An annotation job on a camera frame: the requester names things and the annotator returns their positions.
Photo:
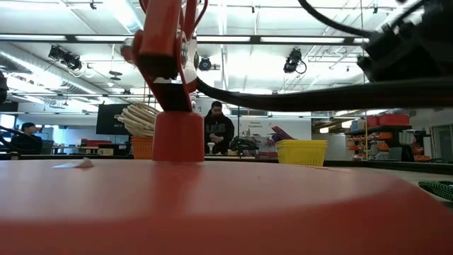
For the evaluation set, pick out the black monitor screen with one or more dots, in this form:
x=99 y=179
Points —
x=106 y=120

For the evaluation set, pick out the round black ceiling camera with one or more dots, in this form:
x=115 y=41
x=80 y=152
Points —
x=205 y=64

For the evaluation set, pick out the black background robot arm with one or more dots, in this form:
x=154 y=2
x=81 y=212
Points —
x=244 y=144

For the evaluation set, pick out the person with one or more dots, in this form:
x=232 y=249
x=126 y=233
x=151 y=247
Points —
x=217 y=131
x=27 y=141

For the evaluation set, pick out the small white stand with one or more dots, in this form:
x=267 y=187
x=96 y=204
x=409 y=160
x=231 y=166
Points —
x=211 y=147

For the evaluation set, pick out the white sign board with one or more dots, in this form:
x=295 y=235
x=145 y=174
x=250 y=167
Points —
x=262 y=125

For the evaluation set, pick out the shelf with orange bins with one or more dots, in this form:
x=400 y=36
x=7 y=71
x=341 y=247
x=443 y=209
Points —
x=380 y=141

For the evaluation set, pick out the yellow plastic basket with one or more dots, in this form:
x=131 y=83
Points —
x=301 y=152

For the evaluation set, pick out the orange plastic basket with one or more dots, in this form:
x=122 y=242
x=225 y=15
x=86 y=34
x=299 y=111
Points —
x=141 y=148

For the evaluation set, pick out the black ceiling camera rig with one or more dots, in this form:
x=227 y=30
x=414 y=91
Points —
x=67 y=58

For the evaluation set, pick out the thick black braided sleeve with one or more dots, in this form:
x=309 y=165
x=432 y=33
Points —
x=318 y=99

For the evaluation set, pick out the red storage bin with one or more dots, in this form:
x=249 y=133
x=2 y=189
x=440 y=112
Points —
x=393 y=119

